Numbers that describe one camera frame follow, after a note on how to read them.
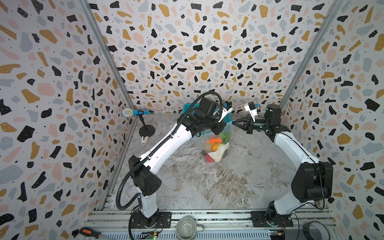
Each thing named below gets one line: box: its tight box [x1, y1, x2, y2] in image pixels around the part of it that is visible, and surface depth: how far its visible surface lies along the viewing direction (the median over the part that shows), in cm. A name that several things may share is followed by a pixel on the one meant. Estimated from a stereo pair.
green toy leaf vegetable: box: [220, 131, 232, 144], surface depth 83 cm
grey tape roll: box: [302, 220, 331, 240], surface depth 71 cm
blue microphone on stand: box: [122, 108, 156, 137], surface depth 95 cm
